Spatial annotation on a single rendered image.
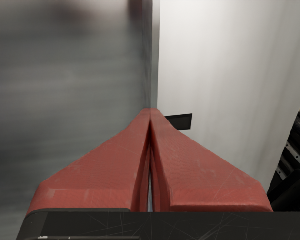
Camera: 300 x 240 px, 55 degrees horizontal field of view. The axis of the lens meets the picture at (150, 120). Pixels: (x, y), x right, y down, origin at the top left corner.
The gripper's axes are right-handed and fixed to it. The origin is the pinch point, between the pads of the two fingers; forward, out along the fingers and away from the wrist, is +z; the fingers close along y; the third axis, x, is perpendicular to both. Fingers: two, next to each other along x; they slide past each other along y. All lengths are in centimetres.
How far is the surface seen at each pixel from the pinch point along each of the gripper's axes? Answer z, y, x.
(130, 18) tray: 8.8, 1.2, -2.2
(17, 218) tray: 6.9, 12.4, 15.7
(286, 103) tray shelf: 11.6, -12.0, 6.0
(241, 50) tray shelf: 10.6, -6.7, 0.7
